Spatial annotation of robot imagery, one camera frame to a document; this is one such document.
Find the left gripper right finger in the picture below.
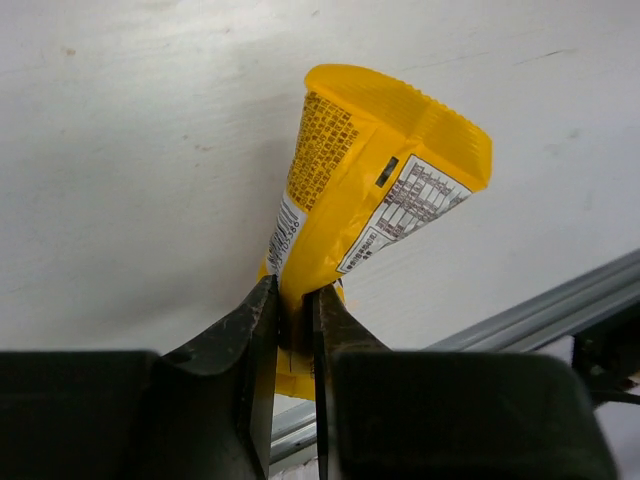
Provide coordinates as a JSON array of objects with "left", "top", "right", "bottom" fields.
[{"left": 304, "top": 286, "right": 618, "bottom": 479}]

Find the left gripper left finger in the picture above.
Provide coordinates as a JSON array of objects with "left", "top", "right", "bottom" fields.
[{"left": 1, "top": 276, "right": 278, "bottom": 479}]

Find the yellow snack bar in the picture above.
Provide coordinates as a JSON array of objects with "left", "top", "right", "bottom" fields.
[{"left": 259, "top": 64, "right": 492, "bottom": 400}]

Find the aluminium table frame rail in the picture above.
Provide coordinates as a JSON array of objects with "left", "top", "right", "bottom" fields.
[{"left": 270, "top": 251, "right": 639, "bottom": 470}]

